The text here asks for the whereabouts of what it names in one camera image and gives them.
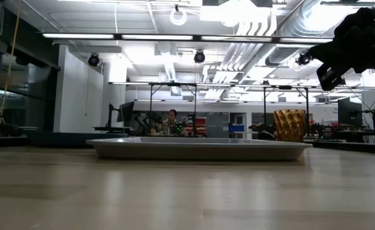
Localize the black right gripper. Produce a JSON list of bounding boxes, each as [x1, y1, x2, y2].
[[308, 0, 375, 92]]

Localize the black monitor on arm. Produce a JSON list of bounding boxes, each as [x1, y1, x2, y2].
[[337, 96, 364, 128], [116, 101, 135, 123]]

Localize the amber faceted cup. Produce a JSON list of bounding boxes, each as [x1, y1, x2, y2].
[[273, 109, 307, 143]]

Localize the grey plastic tray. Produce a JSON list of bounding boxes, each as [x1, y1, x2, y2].
[[86, 137, 313, 161]]

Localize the dark workbench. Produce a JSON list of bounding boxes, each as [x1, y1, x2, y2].
[[23, 125, 131, 148], [310, 130, 375, 144]]

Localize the red parts bins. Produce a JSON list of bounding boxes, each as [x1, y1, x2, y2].
[[187, 117, 208, 135]]

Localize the black overhead light bar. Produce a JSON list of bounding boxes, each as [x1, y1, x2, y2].
[[41, 32, 334, 44]]

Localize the person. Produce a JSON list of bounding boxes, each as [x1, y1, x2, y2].
[[160, 109, 188, 137]]

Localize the black hanging camera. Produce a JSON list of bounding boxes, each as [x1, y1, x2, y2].
[[88, 53, 100, 68], [193, 50, 206, 65], [296, 52, 313, 66]]

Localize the silver ventilation duct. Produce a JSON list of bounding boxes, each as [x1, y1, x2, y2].
[[264, 0, 338, 67]]

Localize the black workstation frame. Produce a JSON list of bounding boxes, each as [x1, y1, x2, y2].
[[148, 82, 198, 136], [262, 84, 310, 137]]

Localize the white ring lamp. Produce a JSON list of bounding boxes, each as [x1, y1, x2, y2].
[[169, 4, 188, 27]]

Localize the yellow cable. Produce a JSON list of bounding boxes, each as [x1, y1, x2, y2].
[[0, 0, 22, 126]]

